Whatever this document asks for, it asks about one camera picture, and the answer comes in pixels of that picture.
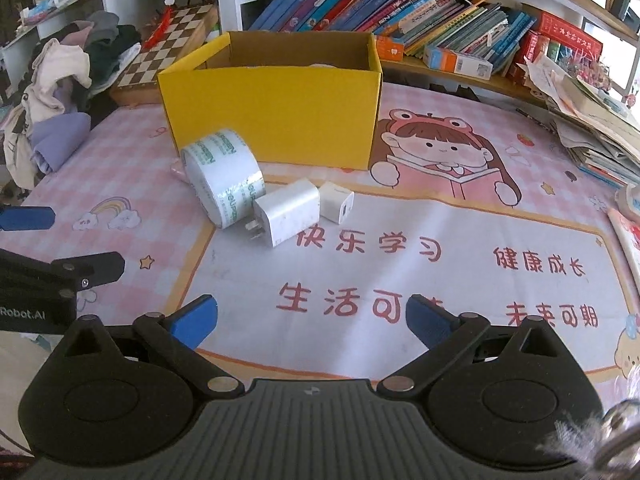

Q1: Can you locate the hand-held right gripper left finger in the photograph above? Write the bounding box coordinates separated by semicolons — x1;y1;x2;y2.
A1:
55;295;246;401

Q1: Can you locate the dark garment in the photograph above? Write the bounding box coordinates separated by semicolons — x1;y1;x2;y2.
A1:
75;10;143;111

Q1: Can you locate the large white charger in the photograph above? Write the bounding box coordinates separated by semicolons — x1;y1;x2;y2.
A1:
245;180;321;249

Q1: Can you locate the red dictionary box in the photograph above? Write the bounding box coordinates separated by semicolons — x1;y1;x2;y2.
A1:
507;10;603;81

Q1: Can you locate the pink book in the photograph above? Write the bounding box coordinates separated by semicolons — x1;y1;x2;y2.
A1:
607;207;640;271

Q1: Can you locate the pink printed desk mat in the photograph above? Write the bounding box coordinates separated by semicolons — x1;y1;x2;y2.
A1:
0;80;640;411

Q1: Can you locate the orange and white box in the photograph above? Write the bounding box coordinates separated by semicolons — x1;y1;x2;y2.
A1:
424;45;493;80

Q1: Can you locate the white power strip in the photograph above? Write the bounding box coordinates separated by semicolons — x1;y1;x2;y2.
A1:
615;185;640;221

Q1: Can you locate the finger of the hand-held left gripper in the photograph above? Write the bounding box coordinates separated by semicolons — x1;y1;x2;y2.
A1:
0;206;57;232
0;249;126;301

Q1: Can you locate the pile of clothes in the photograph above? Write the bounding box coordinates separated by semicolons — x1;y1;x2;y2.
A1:
2;37;93;191

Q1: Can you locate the small orange box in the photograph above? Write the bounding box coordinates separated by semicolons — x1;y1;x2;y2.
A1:
375;35;405;61

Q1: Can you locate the wooden chessboard box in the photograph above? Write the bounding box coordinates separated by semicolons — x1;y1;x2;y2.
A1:
109;2;220;106

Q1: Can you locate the black pen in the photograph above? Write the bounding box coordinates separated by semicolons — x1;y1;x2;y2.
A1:
515;107;556;133

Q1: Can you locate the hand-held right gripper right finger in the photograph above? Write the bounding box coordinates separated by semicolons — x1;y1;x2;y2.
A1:
376;296;576;398

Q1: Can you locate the red tassel ornament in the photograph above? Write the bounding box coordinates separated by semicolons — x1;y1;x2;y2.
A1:
145;0;176;46

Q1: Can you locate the stack of papers and books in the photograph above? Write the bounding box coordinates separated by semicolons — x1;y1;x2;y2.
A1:
525;55;640;191

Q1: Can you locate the purple garment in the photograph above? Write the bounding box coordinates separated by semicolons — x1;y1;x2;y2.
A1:
30;112;92;173

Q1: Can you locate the row of books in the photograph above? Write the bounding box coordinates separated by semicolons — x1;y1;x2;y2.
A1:
247;0;538;66

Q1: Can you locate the yellow cardboard box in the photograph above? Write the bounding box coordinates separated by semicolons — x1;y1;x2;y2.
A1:
157;31;383;171

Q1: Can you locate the fluffy pink keychain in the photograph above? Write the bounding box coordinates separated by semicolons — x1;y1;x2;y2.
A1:
535;395;640;480

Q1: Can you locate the small cream charger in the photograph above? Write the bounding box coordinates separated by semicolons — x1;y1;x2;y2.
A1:
318;181;355;225

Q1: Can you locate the clear tape roll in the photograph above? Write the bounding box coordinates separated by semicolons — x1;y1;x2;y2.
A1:
180;130;265;229

